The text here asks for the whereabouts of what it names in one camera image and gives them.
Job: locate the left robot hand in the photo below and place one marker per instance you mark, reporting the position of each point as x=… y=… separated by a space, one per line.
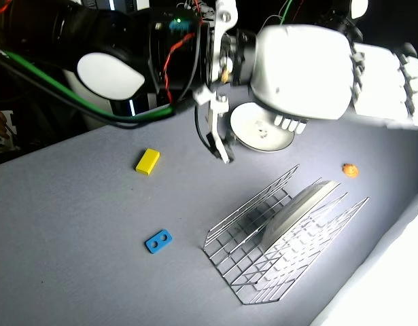
x=290 y=124

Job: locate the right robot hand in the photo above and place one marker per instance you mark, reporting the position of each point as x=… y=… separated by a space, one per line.
x=304 y=71

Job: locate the white plate with dark rim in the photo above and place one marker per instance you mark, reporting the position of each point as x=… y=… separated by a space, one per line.
x=256 y=136
x=297 y=214

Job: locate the orange swirl cookie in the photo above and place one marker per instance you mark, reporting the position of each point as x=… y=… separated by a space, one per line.
x=350 y=171

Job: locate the yellow rectangular block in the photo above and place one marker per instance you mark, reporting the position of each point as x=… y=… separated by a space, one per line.
x=147 y=161

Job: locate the blue block with two holes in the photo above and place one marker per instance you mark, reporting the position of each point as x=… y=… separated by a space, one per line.
x=153 y=248

